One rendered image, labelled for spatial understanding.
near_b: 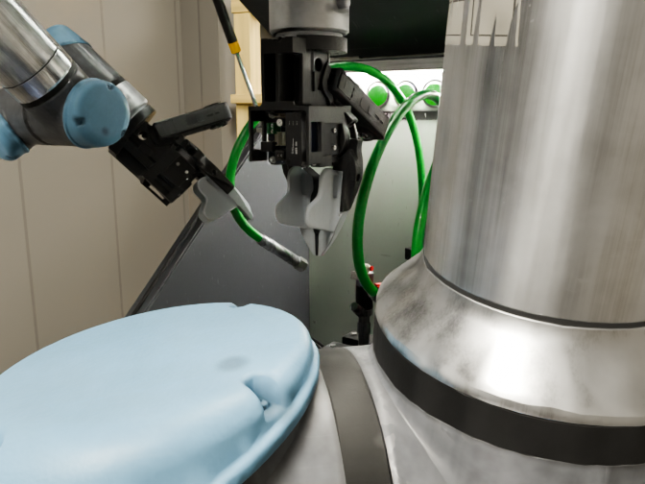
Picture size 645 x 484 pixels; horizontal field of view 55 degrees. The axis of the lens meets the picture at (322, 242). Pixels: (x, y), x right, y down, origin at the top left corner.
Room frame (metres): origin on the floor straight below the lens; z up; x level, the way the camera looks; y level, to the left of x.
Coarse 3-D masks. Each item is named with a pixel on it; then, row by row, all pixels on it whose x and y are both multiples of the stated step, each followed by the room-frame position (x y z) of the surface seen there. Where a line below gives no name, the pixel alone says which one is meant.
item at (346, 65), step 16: (336, 64) 0.99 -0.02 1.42; (352, 64) 1.00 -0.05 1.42; (384, 80) 1.04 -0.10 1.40; (400, 96) 1.06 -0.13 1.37; (416, 128) 1.08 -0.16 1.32; (240, 144) 0.90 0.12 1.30; (416, 144) 1.08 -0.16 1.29; (416, 160) 1.09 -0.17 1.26; (240, 224) 0.90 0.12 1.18; (256, 240) 0.91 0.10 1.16
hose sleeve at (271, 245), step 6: (264, 234) 0.92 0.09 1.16; (264, 240) 0.91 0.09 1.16; (270, 240) 0.92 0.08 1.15; (264, 246) 0.92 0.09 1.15; (270, 246) 0.92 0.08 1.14; (276, 246) 0.93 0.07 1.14; (282, 246) 0.94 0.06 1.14; (276, 252) 0.93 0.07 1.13; (282, 252) 0.93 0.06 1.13; (288, 252) 0.94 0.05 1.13; (282, 258) 0.94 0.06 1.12; (288, 258) 0.94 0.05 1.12; (294, 258) 0.94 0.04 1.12; (294, 264) 0.95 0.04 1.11
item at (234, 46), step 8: (216, 0) 1.13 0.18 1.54; (216, 8) 1.14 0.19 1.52; (224, 8) 1.14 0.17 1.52; (224, 16) 1.14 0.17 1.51; (224, 24) 1.14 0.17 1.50; (224, 32) 1.15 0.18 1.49; (232, 32) 1.15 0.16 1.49; (232, 40) 1.15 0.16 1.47; (232, 48) 1.16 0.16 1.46; (240, 48) 1.17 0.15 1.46; (240, 64) 1.17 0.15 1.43; (248, 80) 1.19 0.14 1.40; (248, 88) 1.19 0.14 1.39; (256, 104) 1.20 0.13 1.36; (256, 128) 1.22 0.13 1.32
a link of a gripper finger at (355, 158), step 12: (360, 144) 0.60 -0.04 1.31; (348, 156) 0.60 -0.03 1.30; (360, 156) 0.60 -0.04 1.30; (336, 168) 0.61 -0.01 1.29; (348, 168) 0.60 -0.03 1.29; (360, 168) 0.60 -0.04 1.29; (348, 180) 0.60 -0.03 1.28; (360, 180) 0.61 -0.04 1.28; (348, 192) 0.60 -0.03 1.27; (348, 204) 0.61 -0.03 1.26
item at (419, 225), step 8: (424, 184) 0.74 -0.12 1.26; (424, 192) 0.73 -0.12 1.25; (424, 200) 0.73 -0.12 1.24; (424, 208) 0.72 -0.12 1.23; (416, 216) 0.73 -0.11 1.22; (424, 216) 0.72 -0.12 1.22; (416, 224) 0.72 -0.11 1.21; (424, 224) 0.72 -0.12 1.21; (416, 232) 0.72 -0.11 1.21; (416, 240) 0.72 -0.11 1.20; (416, 248) 0.71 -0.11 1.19
